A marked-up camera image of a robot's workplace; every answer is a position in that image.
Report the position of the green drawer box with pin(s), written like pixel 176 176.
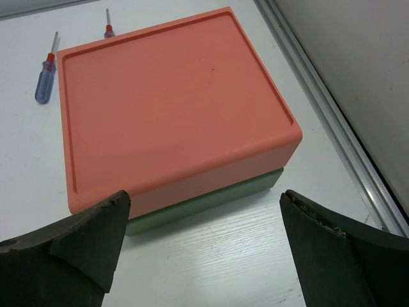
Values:
pixel 202 203

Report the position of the blue red screwdriver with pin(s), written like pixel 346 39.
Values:
pixel 108 29
pixel 46 77

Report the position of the aluminium table edge rail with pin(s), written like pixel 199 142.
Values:
pixel 374 193

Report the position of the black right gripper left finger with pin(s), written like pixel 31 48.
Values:
pixel 67 263

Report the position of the blue red screwdriver left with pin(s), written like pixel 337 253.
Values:
pixel 46 77

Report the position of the blue red screwdriver right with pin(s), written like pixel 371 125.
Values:
pixel 108 29

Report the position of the salmon red drawer box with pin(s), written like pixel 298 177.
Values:
pixel 170 112

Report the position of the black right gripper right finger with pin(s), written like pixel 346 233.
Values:
pixel 343 262

